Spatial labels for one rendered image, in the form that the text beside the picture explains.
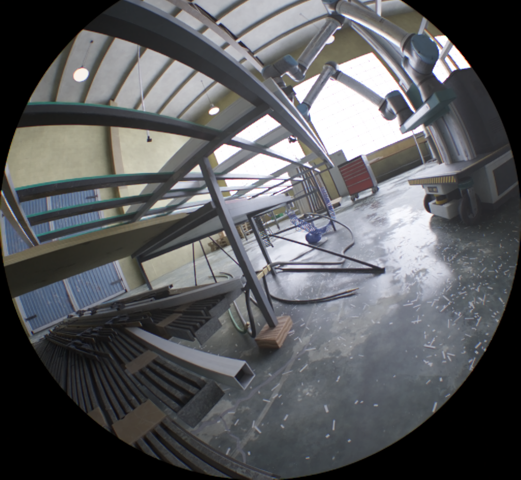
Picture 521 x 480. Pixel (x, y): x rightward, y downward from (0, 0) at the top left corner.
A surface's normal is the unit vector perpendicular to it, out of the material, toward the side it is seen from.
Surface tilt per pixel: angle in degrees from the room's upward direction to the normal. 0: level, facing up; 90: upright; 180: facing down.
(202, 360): 0
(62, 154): 90
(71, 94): 180
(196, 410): 90
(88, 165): 90
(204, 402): 90
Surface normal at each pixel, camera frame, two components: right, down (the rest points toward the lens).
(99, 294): 0.81, -0.34
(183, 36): 0.39, 0.92
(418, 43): -0.51, 0.30
